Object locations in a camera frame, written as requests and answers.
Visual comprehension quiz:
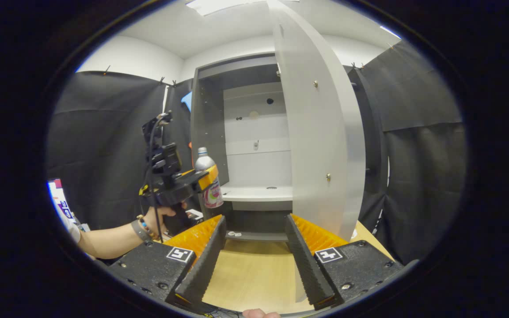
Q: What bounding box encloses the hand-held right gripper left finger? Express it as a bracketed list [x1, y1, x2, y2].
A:
[104, 215, 227, 305]

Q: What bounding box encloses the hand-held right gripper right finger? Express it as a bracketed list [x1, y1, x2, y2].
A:
[285, 214, 404, 310]

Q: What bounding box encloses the silver bottle pink label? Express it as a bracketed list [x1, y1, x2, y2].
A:
[194, 147, 224, 209]

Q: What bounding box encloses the grey cabinet door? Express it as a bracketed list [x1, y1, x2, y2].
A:
[267, 0, 388, 303]

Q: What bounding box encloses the black backdrop cloth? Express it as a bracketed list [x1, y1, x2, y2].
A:
[47, 40, 466, 265]

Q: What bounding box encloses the person's white printed shirt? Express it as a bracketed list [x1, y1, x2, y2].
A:
[47, 179, 83, 244]

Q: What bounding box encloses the black cable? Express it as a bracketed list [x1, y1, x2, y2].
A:
[141, 114, 167, 243]

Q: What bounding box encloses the bead bracelet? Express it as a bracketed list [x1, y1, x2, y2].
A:
[137, 215, 160, 241]

